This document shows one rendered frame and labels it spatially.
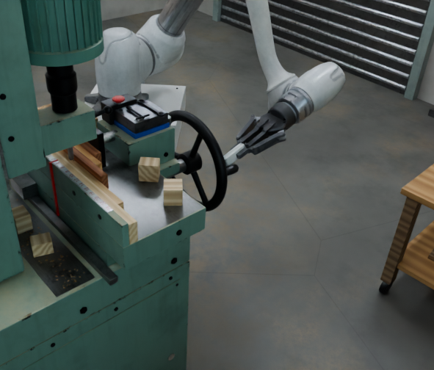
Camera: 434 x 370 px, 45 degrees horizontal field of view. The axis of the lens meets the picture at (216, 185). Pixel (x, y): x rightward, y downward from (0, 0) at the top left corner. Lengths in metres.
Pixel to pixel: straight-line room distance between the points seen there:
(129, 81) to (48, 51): 0.90
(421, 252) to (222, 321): 0.86
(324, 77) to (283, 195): 1.32
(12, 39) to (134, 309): 0.63
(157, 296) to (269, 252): 1.18
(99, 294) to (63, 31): 0.53
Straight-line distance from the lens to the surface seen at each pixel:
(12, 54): 0.98
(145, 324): 1.30
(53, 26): 0.99
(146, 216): 1.10
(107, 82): 1.88
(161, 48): 1.96
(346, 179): 2.95
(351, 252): 2.47
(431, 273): 2.22
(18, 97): 1.01
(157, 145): 1.28
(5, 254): 1.11
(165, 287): 1.27
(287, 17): 4.62
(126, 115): 1.26
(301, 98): 1.46
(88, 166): 1.16
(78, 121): 1.13
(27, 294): 1.11
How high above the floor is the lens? 1.58
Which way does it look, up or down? 35 degrees down
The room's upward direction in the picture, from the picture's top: 4 degrees clockwise
